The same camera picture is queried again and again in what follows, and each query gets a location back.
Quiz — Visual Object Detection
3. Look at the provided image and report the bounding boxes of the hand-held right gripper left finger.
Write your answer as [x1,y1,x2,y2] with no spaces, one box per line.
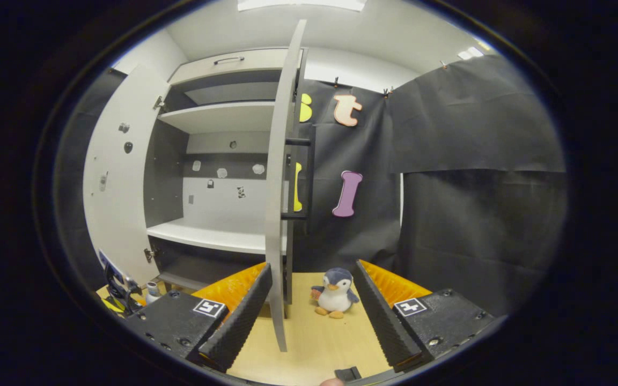
[124,262,273,373]

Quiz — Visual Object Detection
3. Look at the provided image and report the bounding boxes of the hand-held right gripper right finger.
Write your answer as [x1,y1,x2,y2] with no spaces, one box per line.
[353,260,496,373]

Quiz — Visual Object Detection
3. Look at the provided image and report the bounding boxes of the white cabinet door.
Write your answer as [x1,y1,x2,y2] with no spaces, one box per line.
[83,64,173,288]
[264,20,310,352]

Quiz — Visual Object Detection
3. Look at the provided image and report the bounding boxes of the white and grey cabinet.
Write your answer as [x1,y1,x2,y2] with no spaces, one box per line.
[145,47,304,294]

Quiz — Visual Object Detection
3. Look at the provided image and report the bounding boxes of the penguin plush toy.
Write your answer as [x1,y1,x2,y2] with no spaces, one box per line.
[311,268,361,320]

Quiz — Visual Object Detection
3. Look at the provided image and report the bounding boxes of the black door handle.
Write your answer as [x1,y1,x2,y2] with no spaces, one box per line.
[281,126,317,221]

